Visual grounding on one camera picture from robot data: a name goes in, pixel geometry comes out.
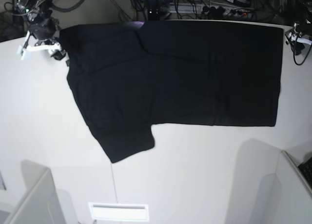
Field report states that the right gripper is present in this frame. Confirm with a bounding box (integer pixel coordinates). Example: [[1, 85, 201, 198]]
[[28, 18, 66, 61]]

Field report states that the black T-shirt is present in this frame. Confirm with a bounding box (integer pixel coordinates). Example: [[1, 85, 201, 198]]
[[59, 20, 284, 163]]

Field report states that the black keyboard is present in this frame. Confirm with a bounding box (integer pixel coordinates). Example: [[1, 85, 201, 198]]
[[298, 158, 312, 185]]

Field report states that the white power strip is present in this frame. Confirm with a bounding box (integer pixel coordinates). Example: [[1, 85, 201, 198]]
[[168, 3, 254, 16]]

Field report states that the white partition left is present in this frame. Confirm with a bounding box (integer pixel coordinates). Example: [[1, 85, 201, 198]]
[[4, 160, 66, 224]]

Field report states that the white partition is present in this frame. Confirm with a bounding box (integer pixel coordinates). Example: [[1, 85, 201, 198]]
[[259, 151, 312, 224], [4, 160, 66, 224]]

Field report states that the white partition right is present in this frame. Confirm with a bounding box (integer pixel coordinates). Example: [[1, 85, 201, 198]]
[[259, 151, 312, 224]]

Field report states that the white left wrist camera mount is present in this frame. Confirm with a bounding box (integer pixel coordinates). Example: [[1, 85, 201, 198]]
[[285, 22, 312, 45]]

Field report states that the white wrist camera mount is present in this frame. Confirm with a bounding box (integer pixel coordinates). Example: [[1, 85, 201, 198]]
[[285, 22, 312, 45], [17, 31, 62, 60]]

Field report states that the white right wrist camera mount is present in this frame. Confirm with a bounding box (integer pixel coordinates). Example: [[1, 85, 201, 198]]
[[17, 31, 62, 60]]

